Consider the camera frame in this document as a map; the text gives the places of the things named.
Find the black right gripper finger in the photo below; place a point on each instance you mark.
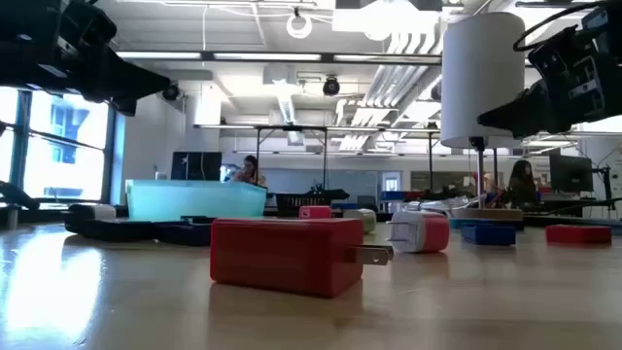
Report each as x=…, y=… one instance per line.
x=529, y=114

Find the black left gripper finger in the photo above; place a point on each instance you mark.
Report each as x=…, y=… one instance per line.
x=126, y=80
x=124, y=108

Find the red device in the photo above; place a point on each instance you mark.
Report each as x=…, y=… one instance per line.
x=578, y=234

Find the purple usb tester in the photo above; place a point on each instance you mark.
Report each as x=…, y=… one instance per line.
x=182, y=234

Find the red white plug charger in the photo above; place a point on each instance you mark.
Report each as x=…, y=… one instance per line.
x=427, y=232

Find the green white plug charger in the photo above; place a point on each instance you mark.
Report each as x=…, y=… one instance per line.
x=362, y=220

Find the red cube charger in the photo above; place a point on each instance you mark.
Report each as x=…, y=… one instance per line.
x=315, y=212

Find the white cylinder shade table lamp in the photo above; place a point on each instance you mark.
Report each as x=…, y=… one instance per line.
x=476, y=73

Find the black computer monitor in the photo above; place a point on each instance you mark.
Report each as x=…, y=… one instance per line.
x=194, y=165
x=571, y=172

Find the large window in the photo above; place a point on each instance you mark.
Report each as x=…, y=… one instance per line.
x=73, y=160

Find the person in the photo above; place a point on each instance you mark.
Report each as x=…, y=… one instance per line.
x=522, y=187
x=250, y=167

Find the black white plug charger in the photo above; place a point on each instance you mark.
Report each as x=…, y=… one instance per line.
x=97, y=212

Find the teal translucent plastic tray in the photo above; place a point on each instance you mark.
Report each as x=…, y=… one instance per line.
x=194, y=199

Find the blue usb tester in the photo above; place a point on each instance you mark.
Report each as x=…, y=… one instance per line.
x=488, y=235

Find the teal flat device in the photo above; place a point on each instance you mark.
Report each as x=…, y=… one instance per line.
x=457, y=223

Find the long ceiling light bar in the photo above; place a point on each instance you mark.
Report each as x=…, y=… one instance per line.
x=267, y=56

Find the white ceiling ducts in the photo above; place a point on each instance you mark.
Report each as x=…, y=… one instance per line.
x=389, y=82

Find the small black basket bin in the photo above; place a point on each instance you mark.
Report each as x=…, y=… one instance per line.
x=291, y=204

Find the large red plug charger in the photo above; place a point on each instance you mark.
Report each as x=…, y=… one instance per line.
x=286, y=255

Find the black ceiling camera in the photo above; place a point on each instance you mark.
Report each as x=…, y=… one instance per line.
x=331, y=86
x=171, y=92

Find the black aluminium table frame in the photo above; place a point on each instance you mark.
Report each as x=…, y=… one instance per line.
x=559, y=221

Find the black background rig frame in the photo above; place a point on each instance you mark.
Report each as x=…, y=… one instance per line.
x=291, y=128

